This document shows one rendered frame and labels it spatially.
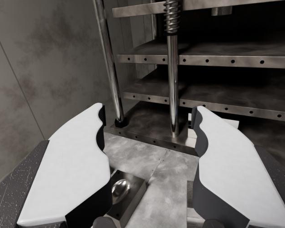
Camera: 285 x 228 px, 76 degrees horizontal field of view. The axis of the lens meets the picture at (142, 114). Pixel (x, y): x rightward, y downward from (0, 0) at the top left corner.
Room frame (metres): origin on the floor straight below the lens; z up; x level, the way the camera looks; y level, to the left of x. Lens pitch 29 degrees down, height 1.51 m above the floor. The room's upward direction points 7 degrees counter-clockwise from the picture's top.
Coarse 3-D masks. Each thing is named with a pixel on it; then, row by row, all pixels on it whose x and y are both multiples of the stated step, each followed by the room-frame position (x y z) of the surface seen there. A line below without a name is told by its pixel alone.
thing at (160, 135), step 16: (128, 112) 1.35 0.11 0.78; (144, 112) 1.31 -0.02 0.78; (160, 112) 1.28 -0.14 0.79; (112, 128) 1.14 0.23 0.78; (128, 128) 1.10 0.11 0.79; (144, 128) 1.08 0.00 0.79; (160, 128) 1.05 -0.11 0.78; (240, 128) 0.95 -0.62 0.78; (256, 128) 0.93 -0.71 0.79; (272, 128) 0.91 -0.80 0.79; (160, 144) 0.93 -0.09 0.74; (176, 144) 0.87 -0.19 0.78; (192, 144) 0.85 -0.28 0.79; (256, 144) 0.78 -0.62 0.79; (272, 144) 0.77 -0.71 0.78
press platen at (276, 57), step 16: (256, 32) 1.39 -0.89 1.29; (272, 32) 1.31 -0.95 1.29; (144, 48) 1.27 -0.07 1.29; (160, 48) 1.21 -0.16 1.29; (192, 48) 1.09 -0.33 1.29; (208, 48) 1.04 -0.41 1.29; (224, 48) 1.00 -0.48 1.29; (240, 48) 0.95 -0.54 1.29; (256, 48) 0.91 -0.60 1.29; (272, 48) 0.88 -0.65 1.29; (192, 64) 0.93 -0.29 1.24; (208, 64) 0.89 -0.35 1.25; (224, 64) 0.85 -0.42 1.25; (240, 64) 0.81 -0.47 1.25; (256, 64) 0.78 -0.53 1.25; (272, 64) 0.75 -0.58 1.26
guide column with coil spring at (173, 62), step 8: (168, 0) 0.94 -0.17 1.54; (176, 8) 0.94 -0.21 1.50; (168, 16) 0.95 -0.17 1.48; (176, 16) 0.94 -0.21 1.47; (176, 24) 0.94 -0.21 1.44; (168, 32) 0.95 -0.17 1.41; (168, 40) 0.95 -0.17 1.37; (176, 40) 0.94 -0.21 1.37; (168, 48) 0.95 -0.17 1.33; (176, 48) 0.94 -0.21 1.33; (168, 56) 0.95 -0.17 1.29; (176, 56) 0.94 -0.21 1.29; (168, 64) 0.96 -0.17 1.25; (176, 64) 0.94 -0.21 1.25; (168, 72) 0.96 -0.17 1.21; (176, 72) 0.94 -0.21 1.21; (168, 80) 0.96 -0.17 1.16; (176, 80) 0.94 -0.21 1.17; (176, 88) 0.94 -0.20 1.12; (176, 96) 0.94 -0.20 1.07; (176, 104) 0.94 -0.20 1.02; (176, 112) 0.94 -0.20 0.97; (176, 120) 0.94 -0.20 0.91; (176, 128) 0.94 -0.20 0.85; (176, 136) 0.94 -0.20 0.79
